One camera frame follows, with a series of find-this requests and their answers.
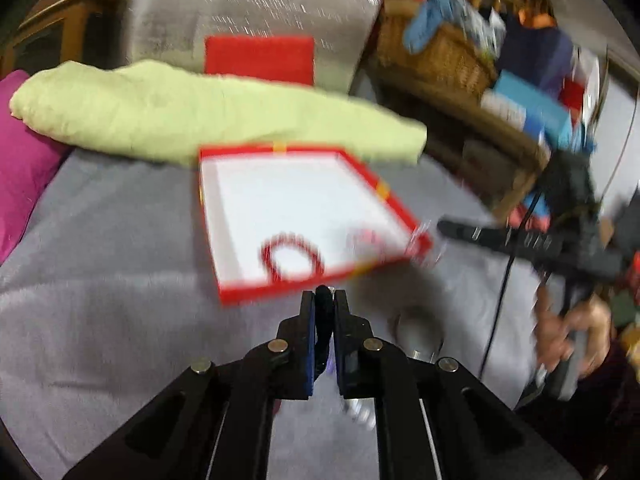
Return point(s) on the blue box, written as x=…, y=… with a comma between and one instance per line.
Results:
x=530, y=102

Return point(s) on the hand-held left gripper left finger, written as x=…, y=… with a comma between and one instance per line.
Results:
x=309, y=360

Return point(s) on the small red cushion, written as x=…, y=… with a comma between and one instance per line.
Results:
x=260, y=60

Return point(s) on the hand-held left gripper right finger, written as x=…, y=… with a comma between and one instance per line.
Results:
x=341, y=360

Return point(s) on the wicker basket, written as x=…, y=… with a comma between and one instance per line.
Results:
x=445, y=65

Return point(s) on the wooden shelf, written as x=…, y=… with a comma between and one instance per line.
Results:
x=500, y=135

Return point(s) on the person's right hand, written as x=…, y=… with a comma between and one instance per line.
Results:
x=560, y=330

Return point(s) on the magenta pillow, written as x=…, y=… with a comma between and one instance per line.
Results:
x=20, y=160

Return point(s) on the light green folded cloth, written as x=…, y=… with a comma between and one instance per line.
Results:
x=200, y=110

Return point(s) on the blue cloth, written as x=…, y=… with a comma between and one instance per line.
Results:
x=430, y=20

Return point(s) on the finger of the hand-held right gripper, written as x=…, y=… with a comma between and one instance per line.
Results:
x=500, y=240

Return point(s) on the wooden cabinet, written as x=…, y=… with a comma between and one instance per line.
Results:
x=70, y=5

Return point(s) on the red cardboard box tray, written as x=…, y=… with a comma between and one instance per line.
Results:
x=300, y=195

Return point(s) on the silver foil insulation panel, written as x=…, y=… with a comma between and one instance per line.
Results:
x=225, y=5

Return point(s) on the grey blanket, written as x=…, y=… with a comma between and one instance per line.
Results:
x=125, y=285

